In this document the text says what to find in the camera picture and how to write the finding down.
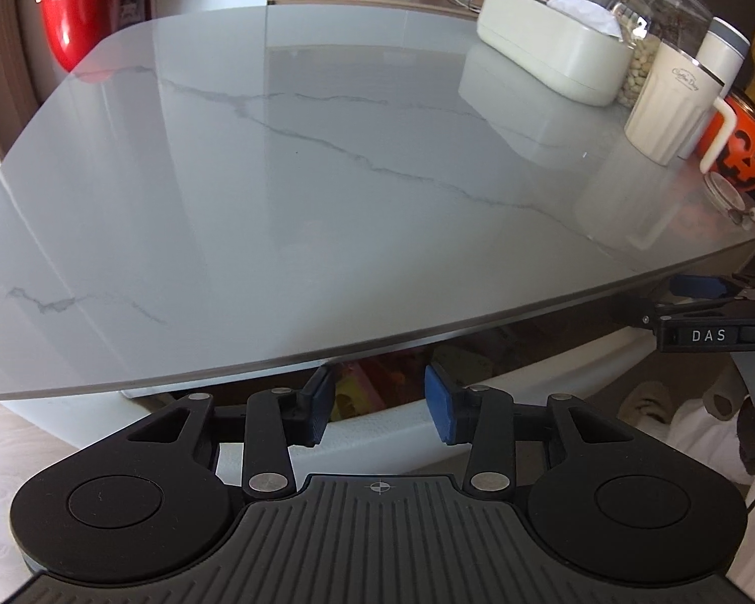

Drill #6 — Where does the wooden drawer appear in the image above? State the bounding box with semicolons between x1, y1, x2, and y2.
212;326;668;486

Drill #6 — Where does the glass jar with nuts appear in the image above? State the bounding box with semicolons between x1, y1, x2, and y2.
590;0;712;108

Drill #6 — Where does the cream ribbed mug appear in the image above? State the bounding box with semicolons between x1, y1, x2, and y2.
625;42;738;175

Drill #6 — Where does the white trousers leg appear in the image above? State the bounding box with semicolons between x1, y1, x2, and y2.
665;350;755;599

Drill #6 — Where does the white oval tissue box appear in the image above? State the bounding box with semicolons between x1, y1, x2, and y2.
477;0;631;106

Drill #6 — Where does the white marble-top cabinet table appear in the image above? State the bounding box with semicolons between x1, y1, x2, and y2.
0;1;755;492

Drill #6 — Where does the red trash bin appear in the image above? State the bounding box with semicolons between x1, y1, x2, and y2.
35;0;150;74

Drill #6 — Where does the white tall thermos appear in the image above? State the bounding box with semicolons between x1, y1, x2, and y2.
678;17;750;160

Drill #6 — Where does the orange pumpkin bucket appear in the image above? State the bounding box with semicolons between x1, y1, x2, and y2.
712;88;755;192

